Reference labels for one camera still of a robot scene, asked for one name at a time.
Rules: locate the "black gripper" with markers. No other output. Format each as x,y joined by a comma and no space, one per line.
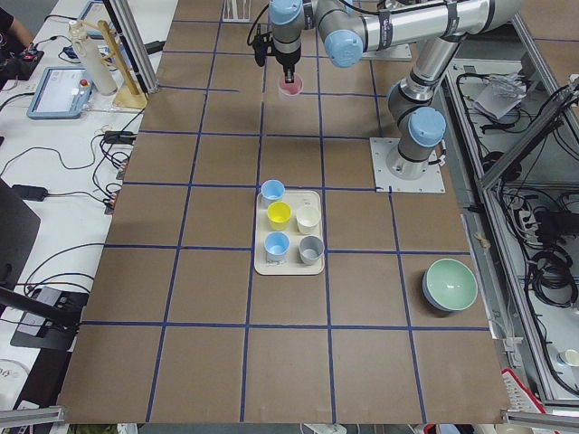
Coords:
289,59

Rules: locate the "pink plastic cup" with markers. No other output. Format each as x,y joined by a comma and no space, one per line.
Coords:
290,90

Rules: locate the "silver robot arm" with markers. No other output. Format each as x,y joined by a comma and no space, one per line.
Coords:
350,34

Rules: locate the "light blue cup far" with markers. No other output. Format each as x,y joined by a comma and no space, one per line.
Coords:
272,190

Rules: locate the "light blue cup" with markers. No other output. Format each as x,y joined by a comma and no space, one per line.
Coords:
276,245
272,190

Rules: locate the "yellow plastic cup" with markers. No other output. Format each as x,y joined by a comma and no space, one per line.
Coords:
279,214

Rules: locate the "cream plastic cup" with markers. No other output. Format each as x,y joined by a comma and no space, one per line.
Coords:
308,219

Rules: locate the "light blue cup near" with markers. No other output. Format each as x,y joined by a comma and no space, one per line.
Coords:
276,245

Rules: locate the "grey plastic cup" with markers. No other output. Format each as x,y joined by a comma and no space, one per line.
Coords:
311,249

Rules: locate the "wooden mug tree stand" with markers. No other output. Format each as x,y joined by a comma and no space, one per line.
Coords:
129,95

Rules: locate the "beige plastic tray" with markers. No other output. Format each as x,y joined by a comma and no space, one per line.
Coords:
292,264

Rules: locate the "white tall bottle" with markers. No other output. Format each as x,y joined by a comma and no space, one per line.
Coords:
88,53

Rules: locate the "crumpled white paper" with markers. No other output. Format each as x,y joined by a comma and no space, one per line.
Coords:
501,94

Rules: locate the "blue teach pendant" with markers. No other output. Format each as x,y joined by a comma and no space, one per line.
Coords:
61,94

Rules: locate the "green ceramic bowl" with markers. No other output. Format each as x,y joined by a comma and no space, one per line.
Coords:
449,285

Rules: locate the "black power adapter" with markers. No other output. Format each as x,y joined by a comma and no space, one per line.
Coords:
30,192

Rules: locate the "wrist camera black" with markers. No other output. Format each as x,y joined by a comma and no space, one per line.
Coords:
262,47

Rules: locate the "white wire cup rack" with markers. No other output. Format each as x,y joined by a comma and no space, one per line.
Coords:
236,11

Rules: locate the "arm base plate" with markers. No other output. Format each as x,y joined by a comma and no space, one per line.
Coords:
394,174
400,52

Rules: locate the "aluminium frame post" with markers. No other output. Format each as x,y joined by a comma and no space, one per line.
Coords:
124,22

